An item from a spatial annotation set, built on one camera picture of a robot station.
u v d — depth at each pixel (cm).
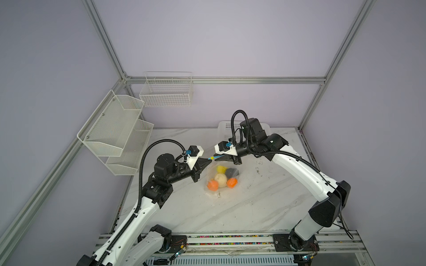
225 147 54
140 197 48
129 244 41
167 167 52
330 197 42
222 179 86
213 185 81
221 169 88
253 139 56
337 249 73
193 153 55
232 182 84
